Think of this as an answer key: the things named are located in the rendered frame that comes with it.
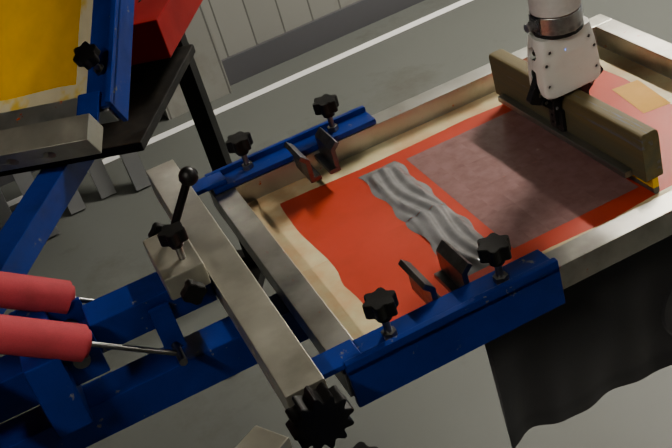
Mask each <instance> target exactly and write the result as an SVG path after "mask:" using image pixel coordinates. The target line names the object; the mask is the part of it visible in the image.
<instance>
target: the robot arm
mask: <svg viewBox="0 0 672 448"><path fill-rule="evenodd" d="M527 1H528V8H529V22H528V23H527V24H524V30H525V32H526V33H528V44H527V62H528V74H529V81H530V89H529V92H528V95H527V98H526V101H527V102H528V103H529V104H531V105H538V106H540V105H542V106H544V107H546V108H549V116H550V122H551V125H552V126H553V127H555V128H557V129H559V130H560V131H561V132H563V133H564V132H566V131H567V126H566V118H565V111H564V110H563V109H562V108H561V96H563V95H565V94H567V93H569V92H571V91H573V90H576V89H580V90H582V91H584V92H585V93H587V94H589V90H590V88H591V87H592V85H593V83H594V80H595V79H597V78H598V77H599V75H600V74H601V73H602V72H603V68H602V66H601V65H600V59H599V53H598V48H597V44H596V40H595V36H594V33H593V30H592V27H591V24H590V22H589V19H588V18H587V17H585V16H583V10H582V1H581V0H527ZM540 93H541V95H540V96H539V94H540Z"/></svg>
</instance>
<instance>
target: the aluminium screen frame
mask: <svg viewBox="0 0 672 448"><path fill-rule="evenodd" d="M589 22H590V24H591V27H592V30H593V33H594V36H595V40H596V44H597V45H599V46H601V47H603V48H605V49H608V50H610V51H612V52H614V53H616V54H618V55H621V56H623V57H625V58H627V59H629V60H631V61H634V62H636V63H638V64H640V65H642V66H644V67H647V68H649V69H651V70H653V71H655V72H657V73H660V74H662V75H664V76H666V77H668V78H670V79H672V44H671V43H669V42H666V41H664V40H662V39H659V38H657V37H654V36H652V35H650V34H647V33H645V32H642V31H640V30H638V29H635V28H633V27H631V26H628V25H626V24H623V23H621V22H619V21H616V20H614V19H611V18H609V17H607V16H604V15H602V14H599V15H596V16H594V17H592V18H590V19H589ZM495 91H496V90H495V85H494V80H493V75H492V71H491V66H490V63H488V64H486V65H484V66H482V67H479V68H477V69H475V70H473V71H470V72H468V73H466V74H464V75H461V76H459V77H457V78H455V79H452V80H450V81H448V82H446V83H443V84H441V85H439V86H437V87H434V88H432V89H430V90H428V91H425V92H423V93H421V94H419V95H416V96H414V97H412V98H410V99H407V100H405V101H403V102H401V103H398V104H396V105H394V106H392V107H389V108H387V109H385V110H383V111H380V112H378V113H376V114H374V115H371V116H372V117H374V118H375V119H376V124H374V125H372V126H370V127H367V128H365V129H363V130H361V131H358V132H356V133H354V134H352V135H349V136H347V137H345V138H343V139H340V140H338V141H337V142H338V143H339V144H338V146H337V148H336V150H335V151H336V154H337V158H338V161H339V162H340V161H342V160H344V159H347V158H349V157H351V156H353V155H356V154H358V153H360V152H362V151H364V150H367V149H369V148H371V147H373V146H375V145H378V144H380V143H382V142H384V141H387V140H389V139H391V138H393V137H395V136H398V135H400V134H402V133H404V132H406V131H409V130H411V129H413V128H415V127H418V126H420V125H422V124H424V123H426V122H429V121H431V120H433V119H435V118H437V117H440V116H442V115H444V114H446V113H449V112H451V111H453V110H455V109H457V108H460V107H462V106H464V105H466V104H468V103H471V102H473V101H475V100H477V99H480V98H482V97H484V96H486V95H488V94H491V93H493V92H495ZM305 177H306V176H305V175H304V174H303V173H302V172H301V171H300V170H299V169H298V168H297V167H296V163H295V161H294V160H293V161H291V162H289V163H287V164H284V165H282V166H280V167H278V168H276V169H273V170H271V171H269V172H267V173H264V174H262V175H260V176H258V177H255V178H253V179H251V180H249V181H246V182H244V183H242V184H240V185H237V186H235V187H233V188H231V189H229V190H226V191H224V192H222V193H220V194H217V195H216V194H215V193H214V191H213V190H210V191H209V193H210V195H211V198H212V200H213V203H214V206H215V207H216V209H217V210H218V211H219V213H220V214H221V216H222V217H223V218H224V220H225V221H226V223H227V224H228V225H229V227H230V228H231V230H232V231H233V233H234V234H235V235H236V237H237V238H238V240H239V241H240V242H241V244H242V245H243V247H244V248H245V249H246V251H247V252H248V254H249V255H250V256H251V258H252V259H253V261H254V262H255V263H256V265H257V266H258V268H259V269H260V270H261V272H262V273H263V275H264V276H265V277H266V279H267V280H268V282H269V283H270V284H271V286H272V287H273V289H274V290H275V291H276V293H277V294H278V296H279V297H280V299H281V300H282V301H283V303H284V304H285V306H286V307H287V308H288V310H289V311H290V313H291V314H292V315H293V317H294V318H295V320H296V321H297V322H298V324H299V325H300V327H301V328H302V329H303V331H304V332H305V334H306V335H307V336H308V338H309V339H310V341H311V342H312V343H313V345H314V346H315V348H316V349H317V350H318V352H319V353H322V352H325V351H327V350H329V349H331V348H333V347H335V346H337V345H339V344H341V343H343V342H345V341H347V340H349V339H350V340H351V341H353V338H352V337H351V336H350V334H349V333H348V332H347V331H346V329H345V328H344V327H343V325H342V324H341V323H340V322H339V320H338V319H337V318H336V317H335V315H334V314H333V313H332V311H331V310H330V309H329V308H328V306H327V305H326V304H325V302H324V301H323V300H322V299H321V297H320V296H319V295H318V293H317V292H316V291H315V290H314V288H313V287H312V286H311V285H310V283H309V282H308V281H307V279H306V278H305V277H304V276H303V274H302V273H301V272H300V270H299V269H298V268H297V267H296V265H295V264H294V263H293V261H292V260H291V259H290V258H289V256H288V255H287V254H286V253H285V251H284V250H283V249H282V247H281V246H280V245H279V244H278V242H277V241H276V240H275V238H274V237H273V236H272V235H271V233H270V232H269V231H268V229H267V228H266V227H265V226H264V224H263V223H262V222H261V220H260V219H259V218H258V217H257V215H256V214H255V213H254V212H253V210H252V209H251V208H250V206H249V205H248V204H247V203H249V202H251V201H254V200H256V199H258V198H260V197H262V196H265V195H267V194H269V193H271V192H274V191H276V190H278V189H280V188H282V187H285V186H287V185H289V184H291V183H294V182H296V181H298V180H300V179H302V178H305ZM670 235H672V190H671V191H669V192H667V193H665V194H663V195H661V196H659V197H657V198H655V199H653V200H651V201H649V202H647V203H645V204H643V205H641V206H639V207H637V208H635V209H633V210H631V211H629V212H627V213H625V214H623V215H621V216H619V217H617V218H615V219H613V220H611V221H609V222H607V223H605V224H603V225H601V226H599V227H597V228H595V229H593V230H591V231H589V232H587V233H585V234H583V235H581V236H579V237H577V238H575V239H573V240H571V241H569V242H567V243H565V244H563V245H561V246H559V247H557V248H555V249H553V250H551V251H549V252H547V253H545V254H544V255H546V256H547V257H548V258H549V259H551V258H555V259H557V260H558V265H559V270H560V275H561V281H562V286H563V290H564V289H566V288H568V287H570V286H572V285H574V284H576V283H577V282H579V281H581V280H583V279H585V278H587V277H589V276H591V275H593V274H595V273H597V272H599V271H601V270H603V269H605V268H607V267H609V266H611V265H613V264H615V263H617V262H619V261H621V260H623V259H625V258H627V257H629V256H631V255H633V254H635V253H637V252H639V251H641V250H643V249H645V248H646V247H648V246H650V245H652V244H654V243H656V242H658V241H660V240H662V239H664V238H666V237H668V236H670ZM335 376H336V377H337V379H338V380H339V381H340V383H341V384H342V386H343V387H344V388H345V390H346V391H347V393H348V394H349V395H350V397H353V396H354V394H353V391H352V388H351V385H350V382H349V379H348V376H347V373H346V372H345V371H344V370H342V371H340V372H338V373H336V374H335Z"/></svg>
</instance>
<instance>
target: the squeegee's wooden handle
mask: <svg viewBox="0 0 672 448"><path fill-rule="evenodd" d="M489 61H490V66H491V71H492V75H493V80H494V85H495V90H496V93H497V94H499V95H501V94H506V95H507V96H509V97H511V98H512V99H514V100H516V101H518V102H519V103H521V104H523V105H524V106H526V107H528V108H529V109H531V110H533V111H534V112H536V113H538V114H539V115H541V116H543V117H545V118H546V119H548V120H550V116H549V108H546V107H544V106H542V105H540V106H538V105H531V104H529V103H528V102H527V101H526V98H527V95H528V92H529V89H530V81H529V74H528V62H526V61H525V60H523V59H521V58H519V57H517V56H515V55H513V54H511V53H509V52H507V51H505V50H504V49H499V50H497V51H494V52H492V53H491V54H490V55H489ZM561 108H562V109H563V110H564V111H565V118H566V126H567V131H568V132H570V133H572V134H573V135H575V136H577V137H578V138H580V139H582V140H583V141H585V142H587V143H589V144H590V145H592V146H594V147H595V148H597V149H599V150H600V151H602V152H604V153H605V154H607V155H609V156H610V157H612V158H614V159H616V160H617V161H619V162H621V163H622V164H624V165H626V166H627V167H629V168H631V169H632V172H633V175H634V176H636V177H637V178H639V179H641V180H642V181H644V182H648V181H650V180H652V179H654V178H656V177H658V176H660V175H662V174H663V167H662V159H661V150H660V142H659V134H658V131H657V130H656V129H654V128H652V127H650V126H648V125H646V124H645V123H643V122H641V121H639V120H637V119H635V118H633V117H631V116H629V115H627V114H625V113H624V112H622V111H620V110H618V109H616V108H614V107H612V106H610V105H608V104H606V103H605V102H603V101H601V100H599V99H597V98H595V97H593V96H591V95H589V94H587V93H585V92H584V91H582V90H580V89H576V90H573V91H571V92H569V93H567V94H565V95H563V96H561Z"/></svg>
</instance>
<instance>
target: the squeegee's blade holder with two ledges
mask: <svg viewBox="0 0 672 448"><path fill-rule="evenodd" d="M498 101H499V102H500V103H502V104H504V105H505V106H507V107H509V108H510V109H512V110H513V111H515V112H517V113H518V114H520V115H522V116H523V117H525V118H527V119H528V120H530V121H532V122H533V123H535V124H536V125H538V126H540V127H541V128H543V129H545V130H546V131H548V132H550V133H551V134H553V135H555V136H556V137H558V138H559V139H561V140H563V141H564V142H566V143H568V144H569V145H571V146H573V147H574V148H576V149H578V150H579V151H581V152H582V153H584V154H586V155H587V156H589V157H591V158H592V159H594V160H596V161H597V162H599V163H601V164H602V165H604V166H605V167H607V168H609V169H610V170H612V171H614V172H615V173H617V174H619V175H620V176H622V177H624V178H628V177H630V176H633V172H632V169H631V168H629V167H627V166H626V165H624V164H622V163H621V162H619V161H617V160H616V159H614V158H612V157H610V156H609V155H607V154H605V153H604V152H602V151H600V150H599V149H597V148H595V147H594V146H592V145H590V144H589V143H587V142H585V141H583V140H582V139H580V138H578V137H577V136H575V135H573V134H572V133H570V132H568V131H566V132H564V133H563V132H561V131H560V130H559V129H557V128H555V127H553V126H552V125H551V122H550V120H548V119H546V118H545V117H543V116H541V115H539V114H538V113H536V112H534V111H533V110H531V109H529V108H528V107H526V106H524V105H523V104H521V103H519V102H518V101H516V100H514V99H512V98H511V97H509V96H507V95H506V94H501V95H499V96H498Z"/></svg>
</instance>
